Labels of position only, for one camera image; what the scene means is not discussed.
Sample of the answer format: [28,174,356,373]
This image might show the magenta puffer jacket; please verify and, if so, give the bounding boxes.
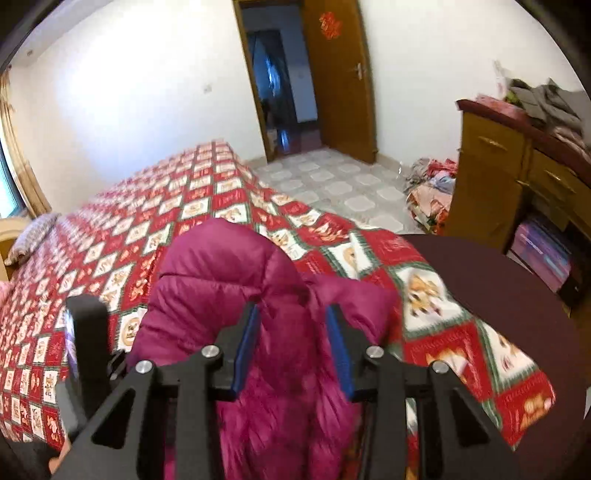
[129,219,400,479]

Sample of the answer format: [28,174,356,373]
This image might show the clothes pile on floor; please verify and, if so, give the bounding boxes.
[405,158,458,235]

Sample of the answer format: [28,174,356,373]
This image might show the grey clothes on dresser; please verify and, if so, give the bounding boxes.
[506,79,590,137]

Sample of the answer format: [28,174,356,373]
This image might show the person's left hand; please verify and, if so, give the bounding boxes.
[48,438,71,474]

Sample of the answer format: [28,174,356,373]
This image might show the red patchwork bear bedspread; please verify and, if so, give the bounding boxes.
[1,142,556,447]

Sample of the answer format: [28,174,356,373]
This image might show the striped pillow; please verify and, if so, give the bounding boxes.
[4,212,60,267]

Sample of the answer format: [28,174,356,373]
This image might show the cream wooden headboard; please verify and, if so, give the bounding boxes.
[0,216,31,281]

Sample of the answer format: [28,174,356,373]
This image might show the dark round table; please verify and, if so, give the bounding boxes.
[403,234,586,479]

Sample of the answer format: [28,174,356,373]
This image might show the beige right curtain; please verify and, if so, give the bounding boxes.
[1,69,52,218]

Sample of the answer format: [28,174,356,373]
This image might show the window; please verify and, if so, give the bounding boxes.
[0,147,26,219]

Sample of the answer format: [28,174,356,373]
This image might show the wooden dresser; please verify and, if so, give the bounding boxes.
[444,99,590,309]

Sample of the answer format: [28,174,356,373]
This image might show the brown wooden door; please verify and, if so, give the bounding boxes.
[301,0,378,164]

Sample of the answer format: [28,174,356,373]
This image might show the red door decoration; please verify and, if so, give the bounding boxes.
[318,11,342,40]

